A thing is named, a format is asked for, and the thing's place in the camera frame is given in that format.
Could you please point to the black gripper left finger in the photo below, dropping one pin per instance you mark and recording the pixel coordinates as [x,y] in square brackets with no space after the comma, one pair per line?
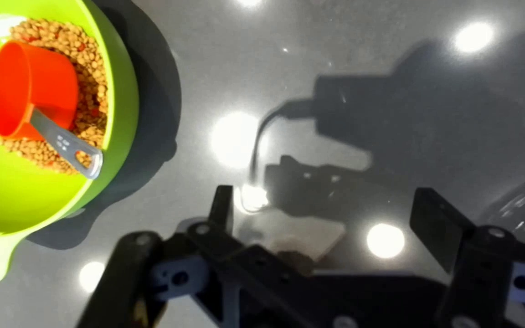
[244,266]

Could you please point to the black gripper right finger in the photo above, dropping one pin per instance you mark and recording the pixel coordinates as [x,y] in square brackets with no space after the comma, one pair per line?
[481,261]

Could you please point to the green plastic bowl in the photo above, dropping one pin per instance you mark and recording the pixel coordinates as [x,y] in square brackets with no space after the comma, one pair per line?
[12,194]

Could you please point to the brown grain filling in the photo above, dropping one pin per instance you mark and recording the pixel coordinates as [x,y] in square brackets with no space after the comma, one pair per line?
[85,55]

